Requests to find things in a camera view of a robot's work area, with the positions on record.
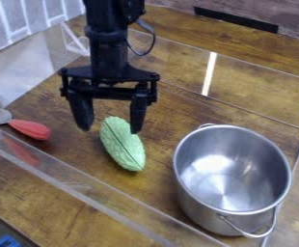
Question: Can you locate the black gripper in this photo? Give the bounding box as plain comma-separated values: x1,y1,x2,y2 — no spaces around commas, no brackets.
58,27,160,134

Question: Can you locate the clear acrylic corner bracket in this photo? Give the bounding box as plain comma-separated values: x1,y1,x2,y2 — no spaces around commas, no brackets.
59,23,90,57

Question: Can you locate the blue object at corner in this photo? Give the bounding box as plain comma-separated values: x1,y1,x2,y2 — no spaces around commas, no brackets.
0,234,21,247

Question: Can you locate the clear acrylic barrier panel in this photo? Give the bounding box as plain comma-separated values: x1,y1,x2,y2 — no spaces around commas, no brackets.
0,129,229,247

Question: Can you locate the silver metal pot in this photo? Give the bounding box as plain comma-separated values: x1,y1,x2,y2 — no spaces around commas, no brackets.
172,123,292,238

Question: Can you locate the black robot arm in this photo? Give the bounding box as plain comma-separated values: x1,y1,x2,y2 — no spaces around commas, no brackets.
57,0,160,133

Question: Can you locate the red handled metal spatula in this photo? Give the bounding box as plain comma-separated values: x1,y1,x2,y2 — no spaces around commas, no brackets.
0,109,51,140

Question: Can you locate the green bitter gourd toy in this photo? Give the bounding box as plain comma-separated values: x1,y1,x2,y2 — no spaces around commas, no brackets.
98,116,145,172

